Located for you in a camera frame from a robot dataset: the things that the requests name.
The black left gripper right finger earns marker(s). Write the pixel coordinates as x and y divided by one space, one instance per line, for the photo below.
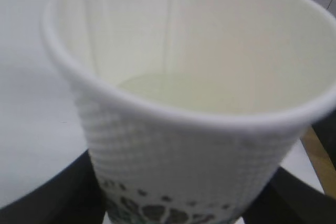
286 199

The white paper cup green print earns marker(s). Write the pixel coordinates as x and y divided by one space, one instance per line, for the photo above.
188 107

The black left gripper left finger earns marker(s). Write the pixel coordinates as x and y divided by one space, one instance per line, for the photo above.
72 196

